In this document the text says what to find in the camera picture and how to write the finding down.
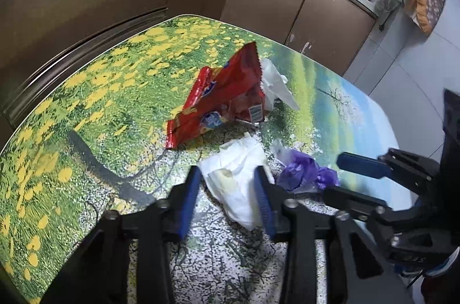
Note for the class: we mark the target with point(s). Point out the red snack bag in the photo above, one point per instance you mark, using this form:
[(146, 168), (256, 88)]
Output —
[(222, 92)]

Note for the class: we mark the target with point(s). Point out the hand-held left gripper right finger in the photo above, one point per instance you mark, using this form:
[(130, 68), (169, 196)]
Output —
[(264, 203)]

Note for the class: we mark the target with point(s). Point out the white paper napkin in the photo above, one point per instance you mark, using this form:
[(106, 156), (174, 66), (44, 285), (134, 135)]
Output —
[(237, 174)]

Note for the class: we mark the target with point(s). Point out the white plastic wrapper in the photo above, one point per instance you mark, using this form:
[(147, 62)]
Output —
[(276, 81)]

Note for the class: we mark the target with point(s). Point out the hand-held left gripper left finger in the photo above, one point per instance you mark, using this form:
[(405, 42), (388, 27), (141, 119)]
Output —
[(187, 203)]

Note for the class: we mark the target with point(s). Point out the purple plastic bag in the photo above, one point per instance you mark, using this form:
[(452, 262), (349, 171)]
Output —
[(298, 171)]

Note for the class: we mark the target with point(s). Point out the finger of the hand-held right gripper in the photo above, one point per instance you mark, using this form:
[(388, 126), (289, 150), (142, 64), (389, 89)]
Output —
[(359, 164), (355, 201)]

